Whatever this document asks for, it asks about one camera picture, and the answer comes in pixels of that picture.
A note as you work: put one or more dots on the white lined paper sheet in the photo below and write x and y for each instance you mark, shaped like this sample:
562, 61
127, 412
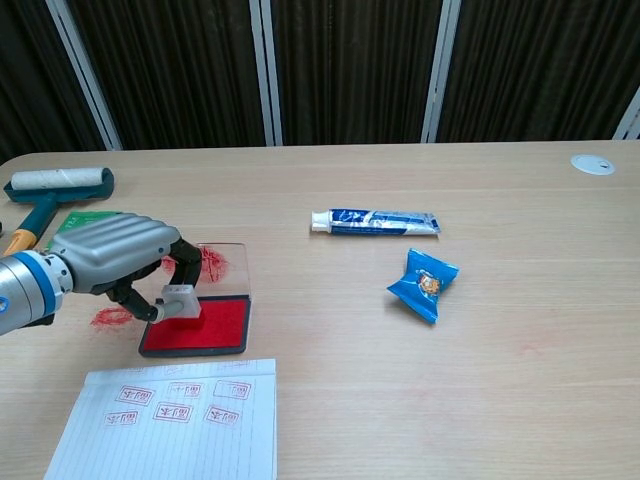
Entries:
175, 440

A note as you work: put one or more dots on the white and red stamp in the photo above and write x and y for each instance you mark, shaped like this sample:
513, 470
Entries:
189, 300

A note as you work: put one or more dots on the grey partition post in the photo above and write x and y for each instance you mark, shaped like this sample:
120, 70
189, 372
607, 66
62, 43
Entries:
631, 120
85, 75
265, 75
441, 75

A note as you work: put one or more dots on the blue snack packet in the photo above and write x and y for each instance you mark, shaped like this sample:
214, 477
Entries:
422, 285

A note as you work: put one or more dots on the red ink pad case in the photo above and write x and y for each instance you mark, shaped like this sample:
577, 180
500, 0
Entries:
220, 330

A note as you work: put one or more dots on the green sachet packet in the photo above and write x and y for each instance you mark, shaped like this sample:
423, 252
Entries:
82, 217

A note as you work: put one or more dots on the blue white toothpaste tube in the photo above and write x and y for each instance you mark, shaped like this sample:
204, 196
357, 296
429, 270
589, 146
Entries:
375, 222

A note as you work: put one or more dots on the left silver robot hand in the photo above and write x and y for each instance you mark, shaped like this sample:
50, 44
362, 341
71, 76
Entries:
115, 250

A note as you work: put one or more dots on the dark partition panel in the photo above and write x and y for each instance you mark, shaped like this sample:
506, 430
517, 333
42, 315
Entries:
350, 75
30, 75
175, 75
540, 65

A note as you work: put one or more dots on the teal lint roller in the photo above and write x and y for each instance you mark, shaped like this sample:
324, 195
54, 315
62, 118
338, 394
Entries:
60, 180

